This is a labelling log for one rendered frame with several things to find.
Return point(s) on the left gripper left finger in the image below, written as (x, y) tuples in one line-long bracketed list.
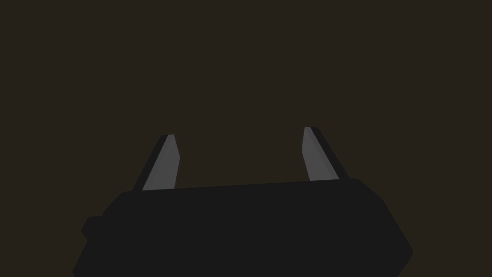
[(163, 165)]

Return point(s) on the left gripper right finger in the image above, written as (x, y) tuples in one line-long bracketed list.
[(319, 161)]

